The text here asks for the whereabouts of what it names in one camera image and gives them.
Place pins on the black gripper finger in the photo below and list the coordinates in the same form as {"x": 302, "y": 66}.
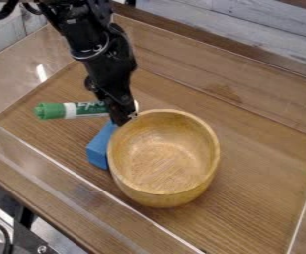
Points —
{"x": 90, "y": 86}
{"x": 121, "y": 113}

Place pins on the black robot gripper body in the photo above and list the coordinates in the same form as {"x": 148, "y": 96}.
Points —
{"x": 98, "y": 44}

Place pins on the green Expo marker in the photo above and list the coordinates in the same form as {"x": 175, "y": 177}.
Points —
{"x": 70, "y": 110}

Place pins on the brown wooden bowl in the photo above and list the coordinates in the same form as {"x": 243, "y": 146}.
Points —
{"x": 164, "y": 156}

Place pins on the blue foam block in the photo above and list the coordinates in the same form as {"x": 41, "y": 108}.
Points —
{"x": 97, "y": 146}

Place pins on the black metal stand base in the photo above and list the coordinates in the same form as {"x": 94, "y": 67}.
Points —
{"x": 27, "y": 242}

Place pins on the clear acrylic tray wall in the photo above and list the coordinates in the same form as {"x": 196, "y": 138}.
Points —
{"x": 96, "y": 219}

